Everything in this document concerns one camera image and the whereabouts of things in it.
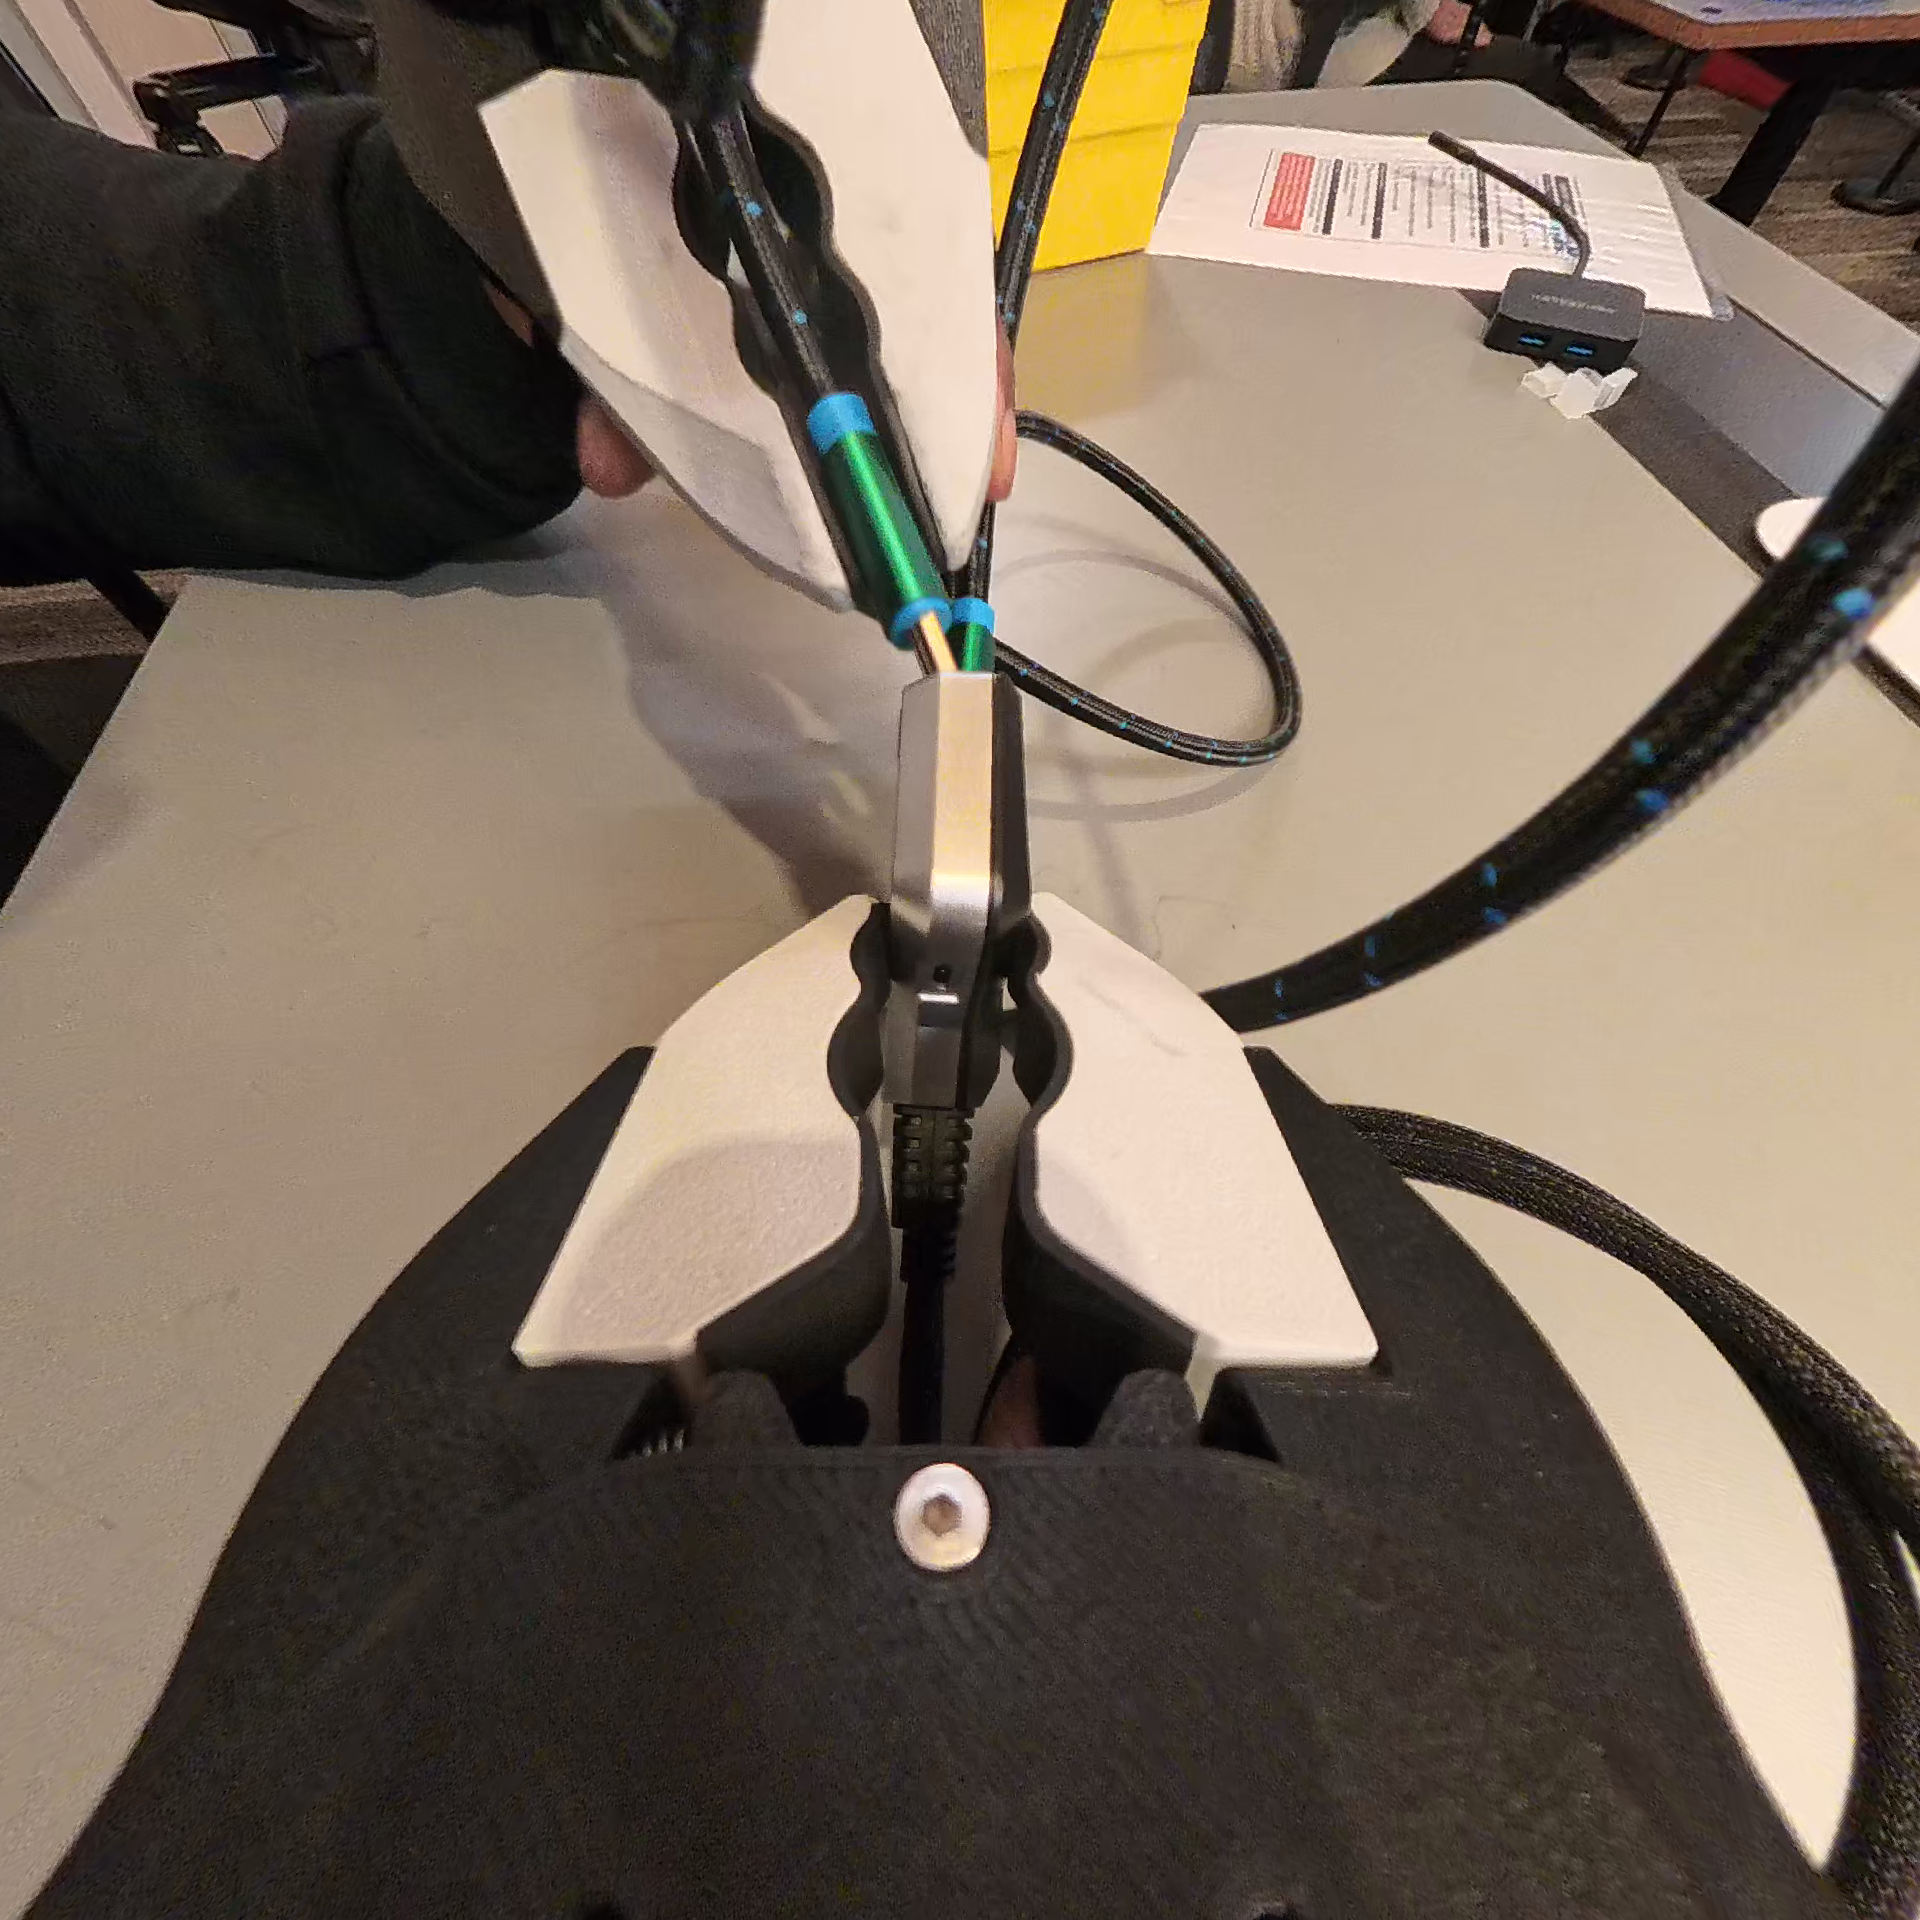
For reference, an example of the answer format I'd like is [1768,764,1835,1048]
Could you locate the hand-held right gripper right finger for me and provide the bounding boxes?
[1015,890,1383,1394]

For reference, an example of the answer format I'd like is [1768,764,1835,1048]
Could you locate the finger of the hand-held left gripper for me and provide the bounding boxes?
[746,0,1007,576]
[477,68,905,617]

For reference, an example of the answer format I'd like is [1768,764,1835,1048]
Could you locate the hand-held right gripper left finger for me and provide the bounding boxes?
[511,894,894,1394]

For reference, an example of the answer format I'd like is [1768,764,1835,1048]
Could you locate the blue-flecked braided cable green plugs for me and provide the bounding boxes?
[951,0,1121,676]
[661,0,961,676]
[1199,492,1920,1040]
[989,416,1307,770]

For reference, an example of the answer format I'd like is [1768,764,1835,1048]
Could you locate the silver metal port hub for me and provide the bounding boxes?
[888,672,1040,1116]

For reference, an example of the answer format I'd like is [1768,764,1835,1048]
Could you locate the person's left forearm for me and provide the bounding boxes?
[0,95,586,578]

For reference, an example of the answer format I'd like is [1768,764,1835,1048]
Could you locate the small black usb hub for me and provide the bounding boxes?
[1427,130,1648,372]

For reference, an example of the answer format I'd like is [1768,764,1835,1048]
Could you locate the person's left hand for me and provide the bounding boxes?
[488,279,653,503]

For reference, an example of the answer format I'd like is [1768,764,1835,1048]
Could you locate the yellow plastic bin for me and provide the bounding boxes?
[983,0,1211,273]

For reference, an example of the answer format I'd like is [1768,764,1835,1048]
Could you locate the printed paper sheet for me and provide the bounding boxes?
[1152,122,1717,320]

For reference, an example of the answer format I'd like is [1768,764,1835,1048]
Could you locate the white flat pad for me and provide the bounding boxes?
[1750,496,1920,695]

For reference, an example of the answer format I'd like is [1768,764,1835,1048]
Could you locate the wooden office desk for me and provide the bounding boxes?
[1575,0,1920,225]

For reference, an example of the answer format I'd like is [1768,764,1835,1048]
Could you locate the plain black braided cable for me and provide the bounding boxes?
[891,1103,1920,1920]

